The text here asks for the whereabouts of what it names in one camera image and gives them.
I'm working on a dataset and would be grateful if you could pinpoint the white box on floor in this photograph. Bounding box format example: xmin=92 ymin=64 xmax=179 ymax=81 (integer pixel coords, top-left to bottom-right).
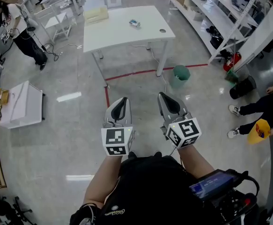
xmin=0 ymin=80 xmax=45 ymax=129

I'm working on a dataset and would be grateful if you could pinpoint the green trash bin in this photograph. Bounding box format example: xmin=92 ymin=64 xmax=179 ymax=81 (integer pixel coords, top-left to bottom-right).
xmin=169 ymin=65 xmax=191 ymax=89

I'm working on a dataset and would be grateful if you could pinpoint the red floor tape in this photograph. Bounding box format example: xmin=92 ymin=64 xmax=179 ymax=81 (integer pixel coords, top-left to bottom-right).
xmin=104 ymin=63 xmax=208 ymax=107

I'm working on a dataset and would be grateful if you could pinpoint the person's black clothing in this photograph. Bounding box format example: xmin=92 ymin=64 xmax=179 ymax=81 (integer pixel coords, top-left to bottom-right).
xmin=69 ymin=151 xmax=221 ymax=225

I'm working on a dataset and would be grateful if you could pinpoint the white shelving rack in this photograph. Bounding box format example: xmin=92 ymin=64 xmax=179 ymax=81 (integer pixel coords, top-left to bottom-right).
xmin=169 ymin=0 xmax=273 ymax=64

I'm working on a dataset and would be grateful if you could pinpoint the black bag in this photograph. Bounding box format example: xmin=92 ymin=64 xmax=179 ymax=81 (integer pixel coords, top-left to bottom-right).
xmin=210 ymin=35 xmax=224 ymax=49

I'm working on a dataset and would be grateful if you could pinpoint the beige desk organizer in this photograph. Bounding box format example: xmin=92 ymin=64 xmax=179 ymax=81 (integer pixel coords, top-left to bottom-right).
xmin=83 ymin=5 xmax=109 ymax=24

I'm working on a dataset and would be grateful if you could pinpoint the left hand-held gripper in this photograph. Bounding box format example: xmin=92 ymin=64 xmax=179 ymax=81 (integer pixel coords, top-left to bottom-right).
xmin=101 ymin=97 xmax=135 ymax=157

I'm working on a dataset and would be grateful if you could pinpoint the white side table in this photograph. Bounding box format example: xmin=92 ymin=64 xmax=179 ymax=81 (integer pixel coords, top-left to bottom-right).
xmin=34 ymin=5 xmax=73 ymax=44

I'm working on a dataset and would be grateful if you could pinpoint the person's left forearm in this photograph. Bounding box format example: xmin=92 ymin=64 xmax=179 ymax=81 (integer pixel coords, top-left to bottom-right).
xmin=83 ymin=155 xmax=123 ymax=208

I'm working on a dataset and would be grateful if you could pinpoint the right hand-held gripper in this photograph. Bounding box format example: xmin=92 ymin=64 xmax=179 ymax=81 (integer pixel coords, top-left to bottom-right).
xmin=158 ymin=92 xmax=202 ymax=150

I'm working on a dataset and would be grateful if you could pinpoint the green dustpan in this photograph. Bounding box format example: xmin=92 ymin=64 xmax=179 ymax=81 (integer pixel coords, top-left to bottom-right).
xmin=224 ymin=68 xmax=240 ymax=84

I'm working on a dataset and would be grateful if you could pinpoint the yellow bucket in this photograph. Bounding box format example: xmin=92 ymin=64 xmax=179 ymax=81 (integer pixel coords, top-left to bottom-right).
xmin=247 ymin=118 xmax=271 ymax=145

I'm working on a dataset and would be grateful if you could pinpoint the person's right forearm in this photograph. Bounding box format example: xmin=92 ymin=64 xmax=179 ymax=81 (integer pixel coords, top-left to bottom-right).
xmin=177 ymin=145 xmax=215 ymax=180

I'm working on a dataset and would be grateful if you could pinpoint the white rectangular table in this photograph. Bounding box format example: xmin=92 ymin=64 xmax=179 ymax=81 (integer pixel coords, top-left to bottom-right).
xmin=83 ymin=5 xmax=176 ymax=54

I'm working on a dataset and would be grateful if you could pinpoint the black chest monitor rig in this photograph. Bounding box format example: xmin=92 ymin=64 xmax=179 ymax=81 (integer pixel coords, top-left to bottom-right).
xmin=189 ymin=169 xmax=261 ymax=225

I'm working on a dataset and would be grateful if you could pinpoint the red fire extinguisher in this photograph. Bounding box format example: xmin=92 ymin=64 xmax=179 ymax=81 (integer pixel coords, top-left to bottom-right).
xmin=222 ymin=52 xmax=242 ymax=72

